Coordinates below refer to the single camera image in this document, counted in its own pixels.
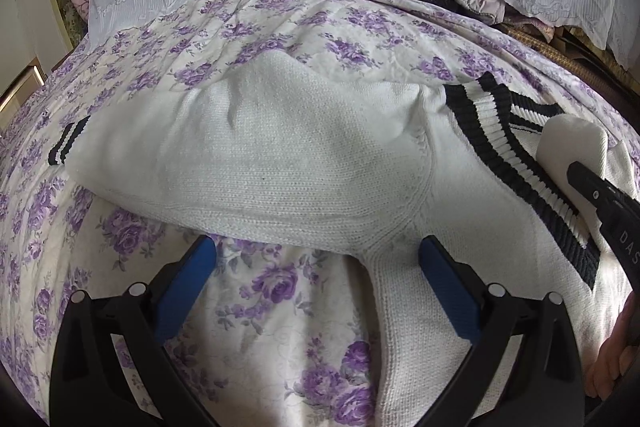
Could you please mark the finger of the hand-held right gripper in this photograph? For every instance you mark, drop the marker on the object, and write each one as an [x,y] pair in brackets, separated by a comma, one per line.
[585,182]

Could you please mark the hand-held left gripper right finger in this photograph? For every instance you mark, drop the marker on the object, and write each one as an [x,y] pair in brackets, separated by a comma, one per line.
[447,292]

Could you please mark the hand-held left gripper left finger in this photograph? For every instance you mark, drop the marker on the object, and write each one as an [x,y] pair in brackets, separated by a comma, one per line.
[182,289]

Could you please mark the white knit sweater black stripes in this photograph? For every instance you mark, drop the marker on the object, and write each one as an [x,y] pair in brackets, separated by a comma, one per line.
[300,157]

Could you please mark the person's right hand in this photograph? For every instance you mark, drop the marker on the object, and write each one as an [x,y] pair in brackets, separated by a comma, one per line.
[612,367]

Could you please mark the purple floral bedsheet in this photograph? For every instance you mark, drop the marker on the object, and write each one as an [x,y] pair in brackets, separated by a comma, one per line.
[275,307]

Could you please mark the pale pink cloth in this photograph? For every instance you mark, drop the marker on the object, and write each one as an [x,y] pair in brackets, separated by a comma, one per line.
[485,9]

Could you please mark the beige wooden furniture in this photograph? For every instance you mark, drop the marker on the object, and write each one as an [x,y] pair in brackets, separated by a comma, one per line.
[22,84]

